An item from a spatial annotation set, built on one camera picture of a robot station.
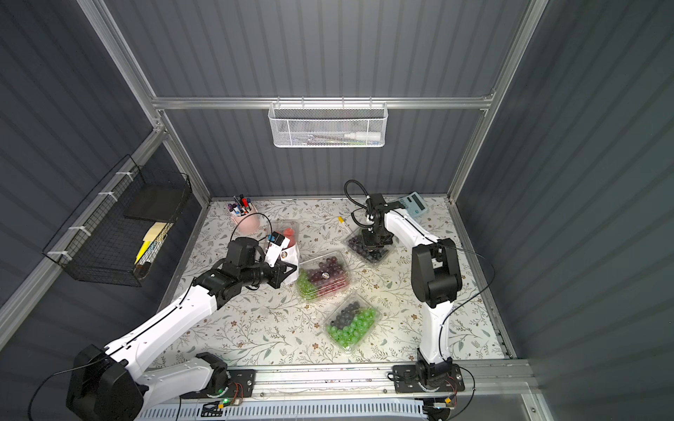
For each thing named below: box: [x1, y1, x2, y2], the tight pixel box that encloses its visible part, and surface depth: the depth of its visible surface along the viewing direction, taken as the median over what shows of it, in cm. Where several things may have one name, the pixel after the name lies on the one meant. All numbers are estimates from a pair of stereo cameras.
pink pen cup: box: [227, 193, 262, 236], surface depth 104 cm
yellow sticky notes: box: [134, 221, 167, 265], surface depth 75 cm
